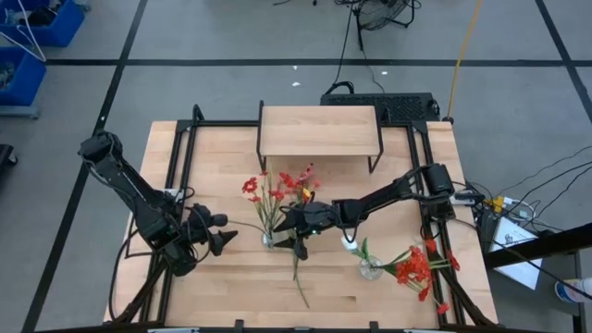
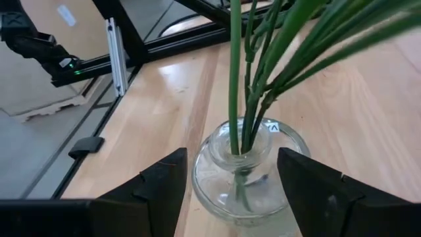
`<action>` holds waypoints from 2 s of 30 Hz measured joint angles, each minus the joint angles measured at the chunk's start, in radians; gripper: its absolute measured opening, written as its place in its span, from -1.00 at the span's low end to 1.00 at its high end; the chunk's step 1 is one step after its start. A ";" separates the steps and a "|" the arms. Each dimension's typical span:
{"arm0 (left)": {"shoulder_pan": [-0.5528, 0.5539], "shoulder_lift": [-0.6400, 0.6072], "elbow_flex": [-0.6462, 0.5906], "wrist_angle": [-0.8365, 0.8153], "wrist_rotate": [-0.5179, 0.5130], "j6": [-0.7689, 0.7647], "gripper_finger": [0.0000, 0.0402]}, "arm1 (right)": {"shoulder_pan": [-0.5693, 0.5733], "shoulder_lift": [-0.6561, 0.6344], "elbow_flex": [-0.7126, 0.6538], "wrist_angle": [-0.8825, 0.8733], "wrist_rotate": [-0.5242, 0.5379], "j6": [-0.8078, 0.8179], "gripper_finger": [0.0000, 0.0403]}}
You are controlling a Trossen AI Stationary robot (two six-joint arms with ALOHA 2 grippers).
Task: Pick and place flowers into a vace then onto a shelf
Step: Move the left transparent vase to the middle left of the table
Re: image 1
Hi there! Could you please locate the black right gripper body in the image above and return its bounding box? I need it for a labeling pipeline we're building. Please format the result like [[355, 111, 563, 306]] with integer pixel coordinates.
[[295, 201, 342, 238]]

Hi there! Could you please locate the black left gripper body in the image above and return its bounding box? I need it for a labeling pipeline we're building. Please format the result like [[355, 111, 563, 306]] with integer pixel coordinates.
[[179, 203, 216, 263]]

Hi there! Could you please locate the dark artificial tulip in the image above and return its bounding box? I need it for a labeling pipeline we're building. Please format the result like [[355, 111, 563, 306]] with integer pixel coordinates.
[[212, 213, 268, 236]]

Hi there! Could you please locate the white artificial tulip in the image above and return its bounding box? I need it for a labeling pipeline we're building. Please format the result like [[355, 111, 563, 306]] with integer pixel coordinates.
[[340, 235, 371, 274]]

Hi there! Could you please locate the pink artificial blossom spray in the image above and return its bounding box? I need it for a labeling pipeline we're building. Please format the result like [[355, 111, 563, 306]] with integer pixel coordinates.
[[277, 162, 323, 309]]

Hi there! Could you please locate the red artificial flower bunch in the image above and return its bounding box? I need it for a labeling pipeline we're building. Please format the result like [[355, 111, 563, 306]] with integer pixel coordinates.
[[240, 170, 297, 241], [381, 238, 462, 315]]

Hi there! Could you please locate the wooden shelf with black legs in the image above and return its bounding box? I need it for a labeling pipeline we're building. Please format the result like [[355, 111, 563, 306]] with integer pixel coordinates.
[[255, 99, 386, 176]]

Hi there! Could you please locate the black perforated case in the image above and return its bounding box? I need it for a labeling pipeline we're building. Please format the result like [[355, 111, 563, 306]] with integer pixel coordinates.
[[319, 92, 440, 126]]

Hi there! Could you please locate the white power strip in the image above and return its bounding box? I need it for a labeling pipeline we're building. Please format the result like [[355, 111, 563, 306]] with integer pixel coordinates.
[[485, 193, 543, 224]]

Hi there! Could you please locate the black floor fan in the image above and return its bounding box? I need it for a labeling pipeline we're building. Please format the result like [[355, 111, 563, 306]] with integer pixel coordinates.
[[353, 0, 422, 52]]

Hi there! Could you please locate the white printed box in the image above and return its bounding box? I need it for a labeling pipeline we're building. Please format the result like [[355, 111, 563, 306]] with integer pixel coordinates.
[[487, 216, 543, 291]]

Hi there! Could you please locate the grey bin platform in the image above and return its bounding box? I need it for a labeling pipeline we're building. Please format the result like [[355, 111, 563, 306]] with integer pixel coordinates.
[[0, 105, 41, 120]]

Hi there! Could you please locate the blue plastic bin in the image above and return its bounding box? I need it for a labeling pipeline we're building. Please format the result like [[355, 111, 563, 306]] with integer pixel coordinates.
[[0, 45, 47, 108], [0, 0, 87, 49]]

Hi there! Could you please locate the black beam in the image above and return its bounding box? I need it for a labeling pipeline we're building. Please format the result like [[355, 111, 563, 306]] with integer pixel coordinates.
[[482, 221, 592, 270]]

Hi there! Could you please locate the blue white bottle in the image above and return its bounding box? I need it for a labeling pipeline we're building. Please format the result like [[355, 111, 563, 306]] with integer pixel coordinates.
[[553, 276, 592, 304]]

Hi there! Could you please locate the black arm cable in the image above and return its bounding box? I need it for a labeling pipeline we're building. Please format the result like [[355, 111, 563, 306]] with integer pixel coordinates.
[[107, 213, 161, 325]]

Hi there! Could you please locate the black aluminium table frame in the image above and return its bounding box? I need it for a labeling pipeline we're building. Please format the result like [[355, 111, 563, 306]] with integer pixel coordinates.
[[104, 104, 500, 332]]

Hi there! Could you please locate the thin black hanging cable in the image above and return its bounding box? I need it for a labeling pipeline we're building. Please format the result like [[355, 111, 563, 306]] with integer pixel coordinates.
[[325, 0, 355, 97], [360, 45, 387, 93]]

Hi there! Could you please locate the yellow hanging cable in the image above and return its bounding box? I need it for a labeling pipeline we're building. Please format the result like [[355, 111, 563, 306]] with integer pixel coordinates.
[[445, 0, 485, 124]]

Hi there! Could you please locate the black floor cable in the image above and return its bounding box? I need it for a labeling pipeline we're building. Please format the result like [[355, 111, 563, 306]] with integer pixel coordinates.
[[497, 145, 592, 196], [538, 165, 592, 215], [522, 159, 592, 202]]

